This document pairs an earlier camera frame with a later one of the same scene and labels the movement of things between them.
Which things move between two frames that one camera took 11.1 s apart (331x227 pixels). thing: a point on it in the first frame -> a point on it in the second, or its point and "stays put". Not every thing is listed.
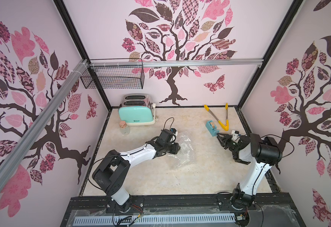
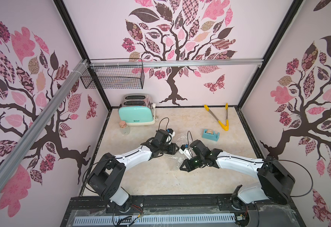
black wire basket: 114,77 stays put
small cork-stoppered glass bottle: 124,129 stays put
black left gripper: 175,150 stays put
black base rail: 208,203 stays put
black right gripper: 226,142 -> 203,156
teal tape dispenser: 212,128 -> 209,134
